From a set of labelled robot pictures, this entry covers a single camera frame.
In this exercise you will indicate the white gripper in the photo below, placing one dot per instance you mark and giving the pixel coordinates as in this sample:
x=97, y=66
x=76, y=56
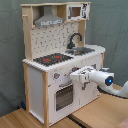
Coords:
x=82, y=75

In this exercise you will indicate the white oven door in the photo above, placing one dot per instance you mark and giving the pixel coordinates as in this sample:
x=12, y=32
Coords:
x=63, y=100

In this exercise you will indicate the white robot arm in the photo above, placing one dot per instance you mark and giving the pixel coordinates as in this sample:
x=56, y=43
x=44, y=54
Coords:
x=103, y=79

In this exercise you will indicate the wooden toy kitchen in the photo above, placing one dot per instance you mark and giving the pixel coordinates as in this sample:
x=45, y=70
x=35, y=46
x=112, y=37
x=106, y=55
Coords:
x=46, y=40

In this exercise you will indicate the right red stove knob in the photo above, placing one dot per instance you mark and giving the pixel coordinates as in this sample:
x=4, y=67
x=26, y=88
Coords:
x=74, y=69

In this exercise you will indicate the red stove knob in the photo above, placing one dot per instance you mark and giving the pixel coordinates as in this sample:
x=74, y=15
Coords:
x=74, y=69
x=56, y=75

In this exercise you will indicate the metal toy sink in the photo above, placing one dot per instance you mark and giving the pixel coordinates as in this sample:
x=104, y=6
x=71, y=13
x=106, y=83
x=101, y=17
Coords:
x=79, y=51

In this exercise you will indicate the left red stove knob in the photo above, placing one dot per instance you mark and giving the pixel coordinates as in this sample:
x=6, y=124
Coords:
x=56, y=75

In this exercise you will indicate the black toy faucet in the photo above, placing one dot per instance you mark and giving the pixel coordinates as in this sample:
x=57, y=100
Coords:
x=73, y=40

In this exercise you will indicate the black toy stovetop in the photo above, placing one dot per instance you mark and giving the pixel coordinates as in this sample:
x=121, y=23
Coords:
x=52, y=59

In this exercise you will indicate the toy microwave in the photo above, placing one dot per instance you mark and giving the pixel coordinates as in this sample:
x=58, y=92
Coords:
x=78, y=11

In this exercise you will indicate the grey range hood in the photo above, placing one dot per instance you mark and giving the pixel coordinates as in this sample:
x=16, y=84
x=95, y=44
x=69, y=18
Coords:
x=48, y=18

